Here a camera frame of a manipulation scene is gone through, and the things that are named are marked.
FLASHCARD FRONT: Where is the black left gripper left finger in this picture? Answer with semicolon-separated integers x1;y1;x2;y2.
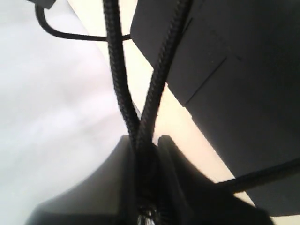
26;135;138;225

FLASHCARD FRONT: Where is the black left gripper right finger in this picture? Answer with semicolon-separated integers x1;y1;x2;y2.
157;135;272;225

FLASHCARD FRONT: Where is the black braided rope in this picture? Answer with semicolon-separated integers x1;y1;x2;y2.
102;0;300;225

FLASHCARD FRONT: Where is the black plastic carrying case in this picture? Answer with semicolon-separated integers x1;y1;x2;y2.
130;0;300;218

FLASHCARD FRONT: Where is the white backdrop curtain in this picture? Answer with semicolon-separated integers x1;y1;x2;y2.
0;0;126;225

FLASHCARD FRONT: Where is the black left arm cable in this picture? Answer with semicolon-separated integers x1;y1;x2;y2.
35;3;132;43

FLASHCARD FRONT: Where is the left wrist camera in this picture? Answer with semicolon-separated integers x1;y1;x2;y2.
27;0;56;9

